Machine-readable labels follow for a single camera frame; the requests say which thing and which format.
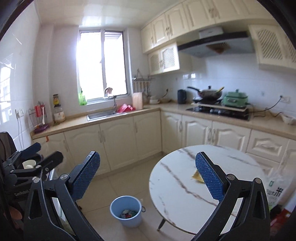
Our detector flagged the green electric cooking pot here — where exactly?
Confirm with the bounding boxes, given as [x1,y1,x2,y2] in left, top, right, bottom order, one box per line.
[222,89,250,107]

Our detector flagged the black glass gas stove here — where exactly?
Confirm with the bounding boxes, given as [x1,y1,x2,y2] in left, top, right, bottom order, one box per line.
[186,107,251,121]

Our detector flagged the wooden cutting board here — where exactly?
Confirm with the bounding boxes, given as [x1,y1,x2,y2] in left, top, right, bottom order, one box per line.
[132,92,143,110]

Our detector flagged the white rice bag green print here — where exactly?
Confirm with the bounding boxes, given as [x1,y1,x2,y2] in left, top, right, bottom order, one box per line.
[266,167,292,207]

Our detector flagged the black electric kettle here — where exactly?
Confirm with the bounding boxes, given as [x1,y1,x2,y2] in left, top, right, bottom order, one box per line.
[177,89,188,104]

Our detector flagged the black wok with lid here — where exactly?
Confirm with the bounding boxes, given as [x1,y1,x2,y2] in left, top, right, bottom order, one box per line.
[187,86,225,100]

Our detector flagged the white metal folding rack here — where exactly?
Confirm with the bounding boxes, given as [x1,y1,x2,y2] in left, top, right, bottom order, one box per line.
[47,169,70,230]

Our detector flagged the small lattice-door wall cabinet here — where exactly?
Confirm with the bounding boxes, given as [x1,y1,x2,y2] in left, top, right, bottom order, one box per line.
[148,44,181,76]

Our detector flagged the round marble-look table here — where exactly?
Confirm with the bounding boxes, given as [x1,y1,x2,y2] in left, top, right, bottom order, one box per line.
[149,145,266,235]

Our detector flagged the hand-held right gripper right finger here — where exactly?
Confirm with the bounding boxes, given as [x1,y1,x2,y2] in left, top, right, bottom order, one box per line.
[192,152,271,241]

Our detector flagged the cream upper wall cabinets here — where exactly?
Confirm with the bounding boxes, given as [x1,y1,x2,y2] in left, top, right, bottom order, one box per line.
[140,0,278,54]

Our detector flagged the yellow-green packet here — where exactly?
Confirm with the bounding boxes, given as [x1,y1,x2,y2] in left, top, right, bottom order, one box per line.
[191,170,205,183]

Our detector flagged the light blue plastic bucket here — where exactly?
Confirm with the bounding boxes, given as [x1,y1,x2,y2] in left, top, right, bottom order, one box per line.
[110,196,146,228]

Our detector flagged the wooden stove cover board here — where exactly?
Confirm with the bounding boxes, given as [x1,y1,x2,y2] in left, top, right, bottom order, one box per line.
[191,102,251,112]

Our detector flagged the black range hood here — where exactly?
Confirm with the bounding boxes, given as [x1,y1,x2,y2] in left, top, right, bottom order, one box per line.
[177,27,256,58]

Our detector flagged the white bowl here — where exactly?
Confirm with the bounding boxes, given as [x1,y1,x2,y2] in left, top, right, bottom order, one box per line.
[281,113,296,126]

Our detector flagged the cream kitchen base cabinets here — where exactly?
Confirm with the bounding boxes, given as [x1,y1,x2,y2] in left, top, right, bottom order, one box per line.
[31,109,296,183]

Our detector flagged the black power cable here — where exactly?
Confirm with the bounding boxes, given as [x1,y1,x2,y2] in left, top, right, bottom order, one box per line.
[251,97,285,118]

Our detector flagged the black induction cooker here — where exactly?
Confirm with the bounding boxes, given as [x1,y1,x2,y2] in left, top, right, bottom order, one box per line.
[192,97,223,104]

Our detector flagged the clear jar white lid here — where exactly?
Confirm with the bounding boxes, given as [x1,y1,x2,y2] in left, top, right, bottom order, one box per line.
[54,105,66,123]

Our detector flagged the wire utensil holder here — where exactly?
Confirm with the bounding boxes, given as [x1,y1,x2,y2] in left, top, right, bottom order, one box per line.
[29,101,50,133]

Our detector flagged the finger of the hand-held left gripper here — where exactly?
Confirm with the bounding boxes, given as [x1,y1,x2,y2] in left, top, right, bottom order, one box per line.
[13,142,41,161]
[34,151,64,179]

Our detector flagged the dark metal appliance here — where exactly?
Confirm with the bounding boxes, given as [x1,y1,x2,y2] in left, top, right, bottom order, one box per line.
[0,132,18,163]

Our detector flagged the white wall outlet with cord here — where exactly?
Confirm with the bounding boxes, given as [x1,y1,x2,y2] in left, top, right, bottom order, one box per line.
[15,108,25,149]

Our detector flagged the red box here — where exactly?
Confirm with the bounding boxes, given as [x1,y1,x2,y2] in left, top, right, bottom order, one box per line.
[270,207,290,229]

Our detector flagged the hanging utensil rack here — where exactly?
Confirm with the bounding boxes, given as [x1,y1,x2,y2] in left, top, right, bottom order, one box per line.
[132,69,155,98]

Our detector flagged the steel sink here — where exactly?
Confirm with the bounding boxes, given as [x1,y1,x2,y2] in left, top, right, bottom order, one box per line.
[87,110,118,121]

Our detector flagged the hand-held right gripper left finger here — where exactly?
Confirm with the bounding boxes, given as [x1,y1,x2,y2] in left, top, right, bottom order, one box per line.
[24,151,103,241]

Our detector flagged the wide lattice-door wall cabinet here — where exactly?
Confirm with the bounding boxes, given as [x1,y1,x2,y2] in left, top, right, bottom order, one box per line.
[248,24,296,70]

